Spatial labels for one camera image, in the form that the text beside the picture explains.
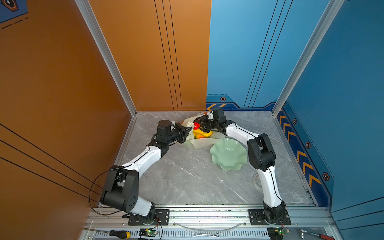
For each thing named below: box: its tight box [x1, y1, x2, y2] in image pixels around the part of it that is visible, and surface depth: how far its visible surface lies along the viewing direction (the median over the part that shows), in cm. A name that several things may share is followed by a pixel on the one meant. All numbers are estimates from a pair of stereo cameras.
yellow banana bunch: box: [193, 128, 214, 139], surface depth 99 cm
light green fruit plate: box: [210, 138, 248, 171], surface depth 97 cm
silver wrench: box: [192, 232, 220, 238], surface depth 71 cm
